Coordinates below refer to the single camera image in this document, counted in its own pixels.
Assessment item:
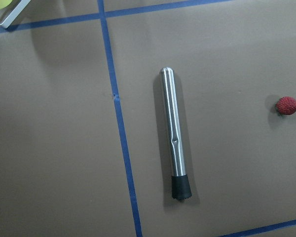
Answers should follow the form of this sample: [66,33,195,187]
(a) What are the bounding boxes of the steel muddler black tip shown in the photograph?
[160,67,192,201]

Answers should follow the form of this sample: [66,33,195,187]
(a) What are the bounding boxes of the red strawberry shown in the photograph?
[275,96,296,116]

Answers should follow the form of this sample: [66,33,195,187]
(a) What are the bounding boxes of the white wire cup rack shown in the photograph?
[0,0,31,29]

